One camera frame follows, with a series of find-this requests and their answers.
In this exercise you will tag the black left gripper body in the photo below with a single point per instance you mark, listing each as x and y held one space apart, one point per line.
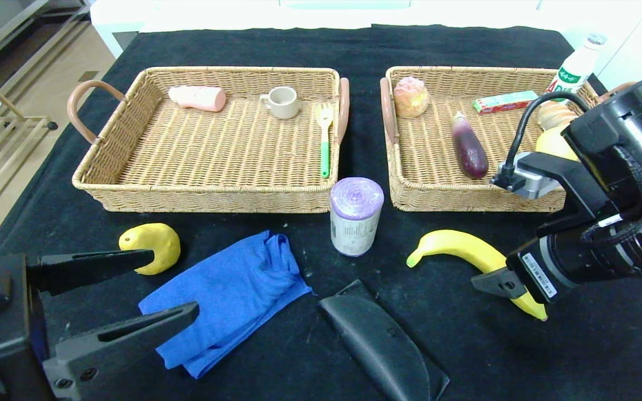
20 320

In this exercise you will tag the pink toy bun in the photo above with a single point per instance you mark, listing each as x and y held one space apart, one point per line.
411 97

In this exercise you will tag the striped toy bread loaf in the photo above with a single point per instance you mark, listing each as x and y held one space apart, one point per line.
555 116

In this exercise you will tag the white milk drink bottle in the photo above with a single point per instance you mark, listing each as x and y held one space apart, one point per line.
577 67

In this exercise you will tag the black leather pouch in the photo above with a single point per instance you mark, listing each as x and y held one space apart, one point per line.
382 345

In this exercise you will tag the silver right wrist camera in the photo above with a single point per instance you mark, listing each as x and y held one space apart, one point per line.
538 186

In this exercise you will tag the yellow toy pear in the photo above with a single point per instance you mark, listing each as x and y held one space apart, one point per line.
156 236

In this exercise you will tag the yellow toy lemon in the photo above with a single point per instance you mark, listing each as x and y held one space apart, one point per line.
552 145

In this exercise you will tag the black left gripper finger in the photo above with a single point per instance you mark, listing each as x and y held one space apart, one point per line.
126 340
92 266

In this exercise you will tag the green and red candy box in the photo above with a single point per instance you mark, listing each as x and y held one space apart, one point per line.
505 102

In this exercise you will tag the purple toy eggplant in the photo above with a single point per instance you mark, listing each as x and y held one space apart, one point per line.
468 150

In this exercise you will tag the pink plastic bottle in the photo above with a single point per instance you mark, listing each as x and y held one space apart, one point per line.
201 98

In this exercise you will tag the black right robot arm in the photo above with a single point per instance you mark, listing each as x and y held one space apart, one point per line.
633 145

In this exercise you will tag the wooden cart with castors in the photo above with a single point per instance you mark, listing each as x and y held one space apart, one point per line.
9 133

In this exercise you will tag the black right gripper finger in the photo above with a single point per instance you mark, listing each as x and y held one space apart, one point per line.
499 282

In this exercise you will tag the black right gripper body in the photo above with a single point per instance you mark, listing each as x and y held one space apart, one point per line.
537 275

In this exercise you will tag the blue microfibre cloth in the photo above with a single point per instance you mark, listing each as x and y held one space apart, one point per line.
232 301

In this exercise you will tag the grey shelf unit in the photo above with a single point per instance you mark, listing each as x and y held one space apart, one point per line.
25 39

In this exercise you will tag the yellow toy banana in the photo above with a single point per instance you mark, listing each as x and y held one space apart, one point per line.
455 245

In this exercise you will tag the beige ceramic cup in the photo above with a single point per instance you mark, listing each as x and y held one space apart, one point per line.
283 103

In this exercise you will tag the purple garbage bag roll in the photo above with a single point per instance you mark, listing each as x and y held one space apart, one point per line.
354 223

